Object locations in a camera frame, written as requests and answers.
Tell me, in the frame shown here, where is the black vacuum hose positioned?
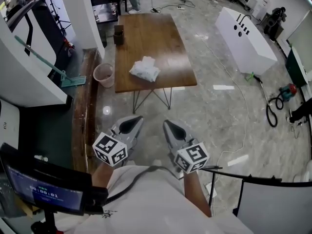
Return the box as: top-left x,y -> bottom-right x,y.
253,75 -> 291,128

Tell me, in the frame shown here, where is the black tripod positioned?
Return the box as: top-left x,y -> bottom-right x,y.
45,0 -> 72,35

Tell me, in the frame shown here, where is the white wet wipe pack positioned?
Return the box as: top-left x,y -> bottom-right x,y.
129,57 -> 161,82

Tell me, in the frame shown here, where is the white reflector board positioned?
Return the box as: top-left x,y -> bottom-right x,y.
233,179 -> 312,234

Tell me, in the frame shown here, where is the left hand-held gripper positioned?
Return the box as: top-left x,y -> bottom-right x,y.
92,115 -> 144,167

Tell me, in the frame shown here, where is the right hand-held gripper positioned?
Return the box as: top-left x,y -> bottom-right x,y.
162,119 -> 211,174

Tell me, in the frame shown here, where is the person's right forearm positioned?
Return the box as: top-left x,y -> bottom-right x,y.
181,171 -> 213,218

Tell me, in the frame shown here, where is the white air purifier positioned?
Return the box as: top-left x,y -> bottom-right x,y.
252,0 -> 272,20

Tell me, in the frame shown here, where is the white sink cabinet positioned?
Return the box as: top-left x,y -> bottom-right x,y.
214,6 -> 279,76

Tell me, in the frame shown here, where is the pink wastebasket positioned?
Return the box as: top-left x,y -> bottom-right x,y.
93,63 -> 116,88

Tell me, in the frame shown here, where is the brown box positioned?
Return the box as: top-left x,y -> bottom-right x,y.
113,24 -> 125,45

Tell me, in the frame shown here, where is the person's left forearm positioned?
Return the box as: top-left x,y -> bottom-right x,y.
92,163 -> 116,189

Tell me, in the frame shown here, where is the green mop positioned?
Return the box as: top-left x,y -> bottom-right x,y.
14,35 -> 87,88

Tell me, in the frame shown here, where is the brown wooden table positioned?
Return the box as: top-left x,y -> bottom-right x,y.
114,13 -> 198,115

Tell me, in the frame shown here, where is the brown wooden ledge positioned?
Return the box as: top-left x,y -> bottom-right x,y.
71,48 -> 102,173

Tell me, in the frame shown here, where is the dark green cabinet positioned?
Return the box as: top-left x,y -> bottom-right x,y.
284,46 -> 309,88

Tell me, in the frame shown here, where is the green and red vacuum cleaner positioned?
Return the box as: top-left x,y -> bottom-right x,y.
278,82 -> 298,102

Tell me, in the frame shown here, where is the white wet wipe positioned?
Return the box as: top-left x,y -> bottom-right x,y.
141,55 -> 157,67

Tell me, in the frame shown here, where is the black cable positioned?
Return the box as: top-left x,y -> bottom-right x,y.
104,165 -> 184,206

